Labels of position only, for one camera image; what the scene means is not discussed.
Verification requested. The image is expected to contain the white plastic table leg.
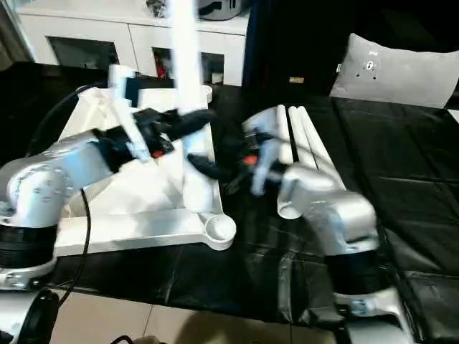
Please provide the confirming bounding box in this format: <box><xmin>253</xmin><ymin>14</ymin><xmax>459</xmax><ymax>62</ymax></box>
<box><xmin>297</xmin><ymin>105</ymin><xmax>347</xmax><ymax>191</ymax></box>
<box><xmin>168</xmin><ymin>0</ymin><xmax>217</xmax><ymax>213</ymax></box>
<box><xmin>288</xmin><ymin>105</ymin><xmax>326</xmax><ymax>169</ymax></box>
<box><xmin>275</xmin><ymin>103</ymin><xmax>306</xmax><ymax>220</ymax></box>

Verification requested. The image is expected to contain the white plastic table top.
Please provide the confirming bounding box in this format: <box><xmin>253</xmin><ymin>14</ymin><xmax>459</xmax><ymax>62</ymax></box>
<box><xmin>55</xmin><ymin>84</ymin><xmax>237</xmax><ymax>257</ymax></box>

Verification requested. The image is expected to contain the grey pot on cabinet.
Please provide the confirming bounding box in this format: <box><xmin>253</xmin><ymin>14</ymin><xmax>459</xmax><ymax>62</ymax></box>
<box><xmin>198</xmin><ymin>0</ymin><xmax>249</xmax><ymax>21</ymax></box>

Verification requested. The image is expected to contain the white glass-door cabinet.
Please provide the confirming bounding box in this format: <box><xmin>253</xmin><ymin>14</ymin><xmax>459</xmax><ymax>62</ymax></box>
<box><xmin>16</xmin><ymin>6</ymin><xmax>249</xmax><ymax>87</ymax></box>

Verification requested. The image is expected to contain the black table mat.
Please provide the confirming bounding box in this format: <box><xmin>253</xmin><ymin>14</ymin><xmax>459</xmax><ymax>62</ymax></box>
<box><xmin>0</xmin><ymin>62</ymin><xmax>459</xmax><ymax>341</ymax></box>

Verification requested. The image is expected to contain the grey pillow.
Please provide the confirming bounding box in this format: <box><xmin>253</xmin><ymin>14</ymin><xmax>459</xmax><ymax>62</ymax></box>
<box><xmin>329</xmin><ymin>32</ymin><xmax>459</xmax><ymax>109</ymax></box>

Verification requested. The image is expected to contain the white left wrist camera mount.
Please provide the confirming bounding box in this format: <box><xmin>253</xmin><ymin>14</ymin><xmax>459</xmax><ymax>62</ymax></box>
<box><xmin>106</xmin><ymin>63</ymin><xmax>152</xmax><ymax>165</ymax></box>

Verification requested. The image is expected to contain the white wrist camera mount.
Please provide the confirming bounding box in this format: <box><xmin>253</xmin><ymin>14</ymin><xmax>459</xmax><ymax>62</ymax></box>
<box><xmin>242</xmin><ymin>105</ymin><xmax>288</xmax><ymax>197</ymax></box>
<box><xmin>106</xmin><ymin>63</ymin><xmax>152</xmax><ymax>165</ymax></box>

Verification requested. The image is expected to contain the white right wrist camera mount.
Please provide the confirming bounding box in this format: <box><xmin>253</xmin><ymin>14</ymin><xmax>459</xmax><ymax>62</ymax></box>
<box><xmin>242</xmin><ymin>105</ymin><xmax>288</xmax><ymax>197</ymax></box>

